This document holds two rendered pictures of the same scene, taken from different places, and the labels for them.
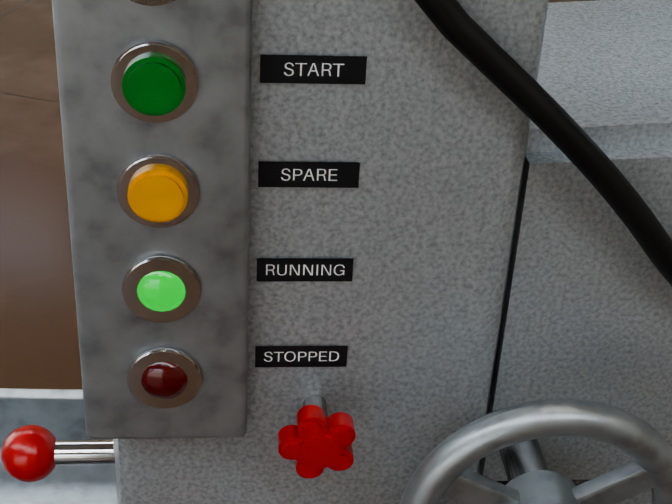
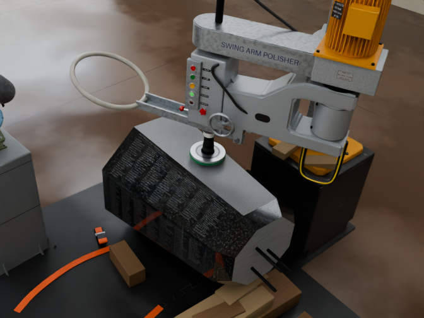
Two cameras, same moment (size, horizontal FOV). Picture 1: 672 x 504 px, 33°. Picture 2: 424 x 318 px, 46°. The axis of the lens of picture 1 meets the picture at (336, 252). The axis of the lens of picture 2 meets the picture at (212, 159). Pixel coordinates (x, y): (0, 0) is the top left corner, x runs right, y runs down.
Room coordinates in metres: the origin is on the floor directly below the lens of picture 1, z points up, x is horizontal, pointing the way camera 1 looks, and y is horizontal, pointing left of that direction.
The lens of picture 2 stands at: (-1.58, -1.05, 2.72)
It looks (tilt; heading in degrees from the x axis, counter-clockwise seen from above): 37 degrees down; 26
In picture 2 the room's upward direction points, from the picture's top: 5 degrees clockwise
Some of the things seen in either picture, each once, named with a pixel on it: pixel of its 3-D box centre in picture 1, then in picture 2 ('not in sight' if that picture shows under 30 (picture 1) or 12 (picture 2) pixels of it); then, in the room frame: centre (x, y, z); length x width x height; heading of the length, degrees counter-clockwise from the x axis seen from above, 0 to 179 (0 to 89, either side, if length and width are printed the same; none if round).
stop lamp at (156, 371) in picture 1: (164, 377); not in sight; (0.44, 0.08, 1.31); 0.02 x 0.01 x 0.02; 96
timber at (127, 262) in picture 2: not in sight; (127, 263); (0.19, 0.36, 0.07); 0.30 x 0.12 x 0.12; 64
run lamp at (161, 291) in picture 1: (161, 288); not in sight; (0.44, 0.08, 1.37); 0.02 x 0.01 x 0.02; 96
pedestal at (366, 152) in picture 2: not in sight; (305, 186); (1.27, -0.45, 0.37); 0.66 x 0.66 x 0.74; 70
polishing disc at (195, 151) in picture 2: not in sight; (207, 151); (0.58, 0.02, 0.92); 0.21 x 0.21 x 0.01
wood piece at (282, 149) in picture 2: not in sight; (286, 147); (1.05, -0.32, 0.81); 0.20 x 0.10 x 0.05; 168
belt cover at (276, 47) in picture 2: not in sight; (282, 52); (0.62, -0.32, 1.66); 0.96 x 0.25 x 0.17; 96
